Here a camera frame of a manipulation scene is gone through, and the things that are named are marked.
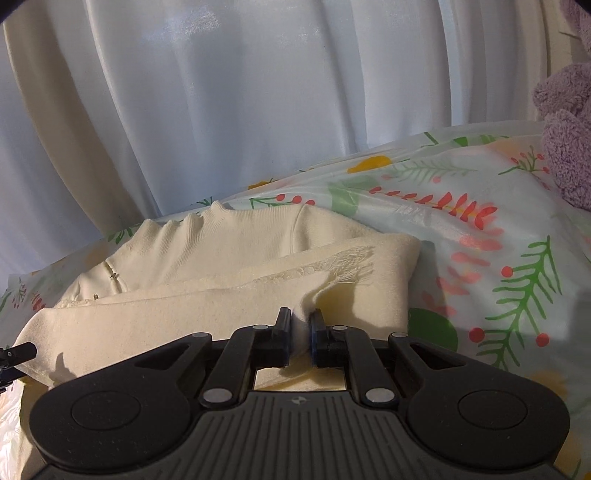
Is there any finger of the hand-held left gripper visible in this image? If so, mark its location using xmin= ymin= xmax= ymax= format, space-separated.
xmin=0 ymin=364 xmax=22 ymax=394
xmin=0 ymin=342 xmax=37 ymax=365

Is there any purple plush toy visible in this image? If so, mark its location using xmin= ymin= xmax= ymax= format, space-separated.
xmin=532 ymin=60 xmax=591 ymax=210

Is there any cream knit sweater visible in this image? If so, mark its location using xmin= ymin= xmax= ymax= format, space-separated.
xmin=13 ymin=200 xmax=422 ymax=393

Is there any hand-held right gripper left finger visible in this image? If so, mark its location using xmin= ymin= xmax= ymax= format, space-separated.
xmin=134 ymin=307 xmax=295 ymax=409

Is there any cream curtain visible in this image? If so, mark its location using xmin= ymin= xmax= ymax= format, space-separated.
xmin=4 ymin=0 xmax=583 ymax=237

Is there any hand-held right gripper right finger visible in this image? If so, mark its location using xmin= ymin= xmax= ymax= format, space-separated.
xmin=309 ymin=310 xmax=458 ymax=409

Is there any floral bed sheet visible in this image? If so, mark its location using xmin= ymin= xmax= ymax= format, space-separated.
xmin=0 ymin=121 xmax=591 ymax=480

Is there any white sheer curtain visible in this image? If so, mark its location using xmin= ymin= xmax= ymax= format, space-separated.
xmin=0 ymin=0 xmax=561 ymax=282

